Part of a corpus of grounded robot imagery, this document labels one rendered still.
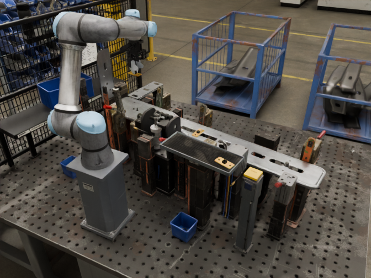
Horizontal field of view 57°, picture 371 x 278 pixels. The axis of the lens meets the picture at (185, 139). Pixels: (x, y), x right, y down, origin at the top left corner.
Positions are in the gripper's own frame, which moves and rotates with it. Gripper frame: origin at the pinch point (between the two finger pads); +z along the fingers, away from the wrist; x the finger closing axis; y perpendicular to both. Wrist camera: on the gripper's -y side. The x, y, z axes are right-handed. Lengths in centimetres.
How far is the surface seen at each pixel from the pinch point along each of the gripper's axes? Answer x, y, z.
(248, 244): -36, 98, 51
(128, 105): 1.9, -9.7, 26.6
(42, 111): -39, -43, 24
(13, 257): -88, -34, 104
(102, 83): -2.1, -26.8, 13.9
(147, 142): -33, 36, 19
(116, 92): -17.2, 1.3, 7.0
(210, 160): -37, 76, 10
